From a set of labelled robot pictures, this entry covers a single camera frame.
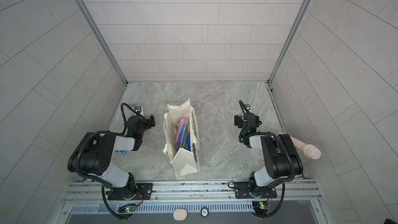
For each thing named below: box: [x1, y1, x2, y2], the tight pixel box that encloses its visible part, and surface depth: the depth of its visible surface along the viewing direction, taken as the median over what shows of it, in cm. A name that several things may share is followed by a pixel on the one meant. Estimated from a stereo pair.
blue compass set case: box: [178, 123, 188, 149], surface depth 82 cm
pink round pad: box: [173, 208, 188, 221], surface depth 66 cm
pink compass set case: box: [175, 117, 190, 145], surface depth 85 cm
